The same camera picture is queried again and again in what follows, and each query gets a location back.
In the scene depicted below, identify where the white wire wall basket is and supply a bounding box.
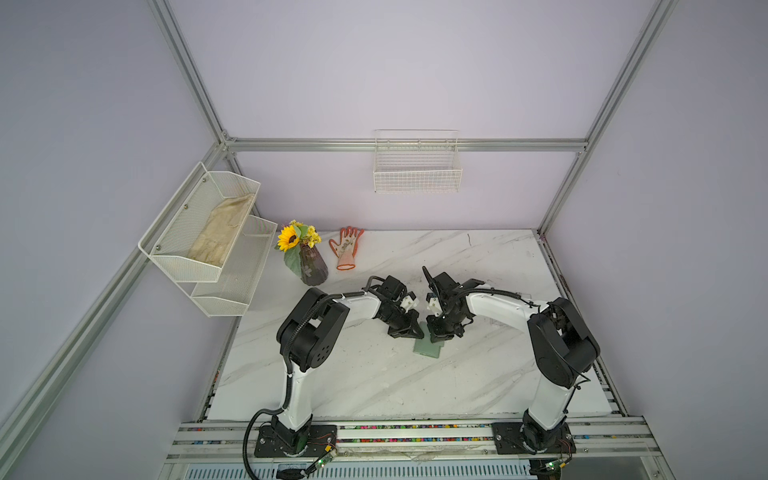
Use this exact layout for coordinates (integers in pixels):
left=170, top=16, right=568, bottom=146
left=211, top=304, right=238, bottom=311
left=373, top=129, right=463, bottom=194

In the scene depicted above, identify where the green card holder wallet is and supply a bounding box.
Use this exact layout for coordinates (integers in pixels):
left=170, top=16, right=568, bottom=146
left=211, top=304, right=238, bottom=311
left=413, top=322, right=444, bottom=359

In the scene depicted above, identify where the aluminium front rail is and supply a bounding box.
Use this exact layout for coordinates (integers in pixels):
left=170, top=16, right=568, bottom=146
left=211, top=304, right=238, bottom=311
left=166, top=416, right=661, bottom=464

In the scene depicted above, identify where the beige cloth in shelf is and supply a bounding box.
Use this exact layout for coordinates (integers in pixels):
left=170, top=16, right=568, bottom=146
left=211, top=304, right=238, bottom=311
left=188, top=194, right=256, bottom=267

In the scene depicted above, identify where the white mesh upper shelf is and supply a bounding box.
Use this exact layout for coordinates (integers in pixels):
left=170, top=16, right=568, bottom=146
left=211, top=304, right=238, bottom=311
left=138, top=163, right=260, bottom=283

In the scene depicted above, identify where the dark glass vase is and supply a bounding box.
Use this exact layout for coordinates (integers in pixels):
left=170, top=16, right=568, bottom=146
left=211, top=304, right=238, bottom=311
left=299, top=244, right=329, bottom=287

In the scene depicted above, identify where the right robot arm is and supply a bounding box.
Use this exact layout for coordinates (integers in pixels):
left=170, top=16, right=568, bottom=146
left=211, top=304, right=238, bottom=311
left=422, top=268, right=600, bottom=453

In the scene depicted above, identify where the white mesh shelf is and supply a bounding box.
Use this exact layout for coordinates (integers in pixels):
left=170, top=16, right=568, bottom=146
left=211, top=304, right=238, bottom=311
left=188, top=215, right=277, bottom=317
left=138, top=163, right=260, bottom=283

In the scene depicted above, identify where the orange work glove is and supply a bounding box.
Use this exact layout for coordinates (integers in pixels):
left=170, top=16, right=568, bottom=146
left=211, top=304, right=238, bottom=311
left=329, top=226, right=365, bottom=271

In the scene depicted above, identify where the white mesh lower shelf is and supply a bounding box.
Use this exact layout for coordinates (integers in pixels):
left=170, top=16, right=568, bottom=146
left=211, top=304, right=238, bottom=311
left=188, top=215, right=277, bottom=317

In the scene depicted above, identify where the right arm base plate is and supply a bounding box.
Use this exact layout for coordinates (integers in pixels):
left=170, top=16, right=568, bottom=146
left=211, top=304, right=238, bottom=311
left=491, top=421, right=576, bottom=455

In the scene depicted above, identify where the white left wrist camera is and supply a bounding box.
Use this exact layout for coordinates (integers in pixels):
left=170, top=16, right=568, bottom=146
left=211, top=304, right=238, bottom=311
left=400, top=292, right=419, bottom=311

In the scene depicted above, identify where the yellow sunflower bouquet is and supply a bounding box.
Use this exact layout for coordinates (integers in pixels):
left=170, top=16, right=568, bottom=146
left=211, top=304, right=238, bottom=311
left=275, top=220, right=322, bottom=252

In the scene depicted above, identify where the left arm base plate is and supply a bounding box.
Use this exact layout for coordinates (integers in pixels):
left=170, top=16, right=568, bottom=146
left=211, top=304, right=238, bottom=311
left=252, top=424, right=338, bottom=458

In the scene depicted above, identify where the black corrugated cable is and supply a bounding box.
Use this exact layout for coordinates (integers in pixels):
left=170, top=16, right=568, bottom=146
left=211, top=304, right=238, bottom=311
left=241, top=275, right=388, bottom=480

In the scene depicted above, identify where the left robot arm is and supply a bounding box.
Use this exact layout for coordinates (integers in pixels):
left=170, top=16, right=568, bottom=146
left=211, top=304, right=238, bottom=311
left=272, top=276, right=424, bottom=443

